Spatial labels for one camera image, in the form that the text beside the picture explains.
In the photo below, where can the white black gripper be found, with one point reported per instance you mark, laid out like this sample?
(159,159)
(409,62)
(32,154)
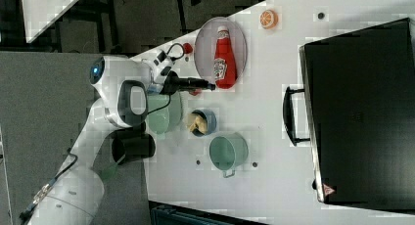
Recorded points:
(160,67)

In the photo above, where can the red plush ketchup bottle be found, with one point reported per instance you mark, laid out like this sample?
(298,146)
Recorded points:
(224,64)

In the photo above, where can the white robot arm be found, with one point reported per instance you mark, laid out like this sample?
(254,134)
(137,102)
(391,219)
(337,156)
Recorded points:
(74,194)

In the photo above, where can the grey round plate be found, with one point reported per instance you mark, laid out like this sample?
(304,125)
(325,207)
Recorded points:
(205,47)

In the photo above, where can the red toy strawberry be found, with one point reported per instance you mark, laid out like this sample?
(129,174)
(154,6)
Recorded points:
(196,92)

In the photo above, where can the small red toy fruit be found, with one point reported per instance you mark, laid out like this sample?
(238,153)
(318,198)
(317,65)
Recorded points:
(188,49)

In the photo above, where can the light green plastic bowl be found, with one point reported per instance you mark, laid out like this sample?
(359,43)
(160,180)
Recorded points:
(164,113)

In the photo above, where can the blue bowl with food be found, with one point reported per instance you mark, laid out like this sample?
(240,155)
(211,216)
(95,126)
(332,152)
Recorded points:
(201,122)

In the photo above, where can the green metal mug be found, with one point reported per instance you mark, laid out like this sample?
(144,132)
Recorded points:
(227,152)

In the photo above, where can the orange slice toy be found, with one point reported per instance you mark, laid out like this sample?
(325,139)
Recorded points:
(268,19)

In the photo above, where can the dark blue crate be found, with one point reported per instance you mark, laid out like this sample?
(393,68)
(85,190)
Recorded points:
(166,214)

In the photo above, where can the black toaster oven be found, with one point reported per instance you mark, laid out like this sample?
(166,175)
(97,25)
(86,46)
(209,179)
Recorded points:
(360,104)

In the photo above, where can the black oven handle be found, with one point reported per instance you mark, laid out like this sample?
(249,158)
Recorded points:
(289,116)

